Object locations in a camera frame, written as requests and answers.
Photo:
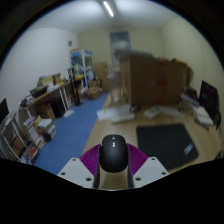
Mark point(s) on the frosted glass window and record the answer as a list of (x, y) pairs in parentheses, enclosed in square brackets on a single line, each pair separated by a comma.
[(120, 46)]

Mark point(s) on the low cardboard box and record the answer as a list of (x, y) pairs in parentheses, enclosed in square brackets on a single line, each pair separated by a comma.
[(93, 94)]

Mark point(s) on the stacked cardboard boxes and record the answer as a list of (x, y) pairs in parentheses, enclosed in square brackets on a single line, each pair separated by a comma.
[(100, 73)]

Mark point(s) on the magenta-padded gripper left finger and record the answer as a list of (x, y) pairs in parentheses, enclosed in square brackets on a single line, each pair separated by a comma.
[(75, 171)]

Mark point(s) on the white book shelf unit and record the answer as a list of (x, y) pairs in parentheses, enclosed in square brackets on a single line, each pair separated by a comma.
[(20, 143)]

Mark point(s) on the black computer monitor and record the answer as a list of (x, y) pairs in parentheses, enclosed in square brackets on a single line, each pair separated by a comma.
[(3, 110), (209, 100)]

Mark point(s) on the cluttered wooden side desk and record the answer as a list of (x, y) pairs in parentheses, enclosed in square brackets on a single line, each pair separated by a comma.
[(46, 96)]

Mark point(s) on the ceiling tube light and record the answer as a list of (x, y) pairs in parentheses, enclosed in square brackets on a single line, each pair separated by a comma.
[(108, 8)]

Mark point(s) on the white glass-door cabinet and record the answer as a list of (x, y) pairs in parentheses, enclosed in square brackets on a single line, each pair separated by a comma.
[(80, 65)]

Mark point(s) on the black mouse pad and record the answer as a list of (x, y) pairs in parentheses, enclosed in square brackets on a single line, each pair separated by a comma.
[(166, 145)]

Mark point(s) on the long white remote control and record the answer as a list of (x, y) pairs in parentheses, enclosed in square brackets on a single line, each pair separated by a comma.
[(122, 118)]

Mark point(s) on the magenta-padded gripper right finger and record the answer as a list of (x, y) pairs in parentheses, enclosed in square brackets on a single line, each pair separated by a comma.
[(150, 170)]

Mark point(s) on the large brown cardboard box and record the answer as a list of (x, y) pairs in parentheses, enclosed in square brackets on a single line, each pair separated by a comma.
[(153, 81)]

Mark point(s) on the stack of books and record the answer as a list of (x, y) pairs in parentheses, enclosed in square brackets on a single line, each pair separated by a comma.
[(46, 128)]

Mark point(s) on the clear plastic container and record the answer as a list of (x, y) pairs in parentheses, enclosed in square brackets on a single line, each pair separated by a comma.
[(117, 86)]

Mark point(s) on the round wall clock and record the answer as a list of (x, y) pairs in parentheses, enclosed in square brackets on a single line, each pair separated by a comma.
[(70, 43)]

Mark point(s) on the black computer mouse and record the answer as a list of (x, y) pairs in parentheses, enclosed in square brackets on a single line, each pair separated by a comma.
[(113, 153)]

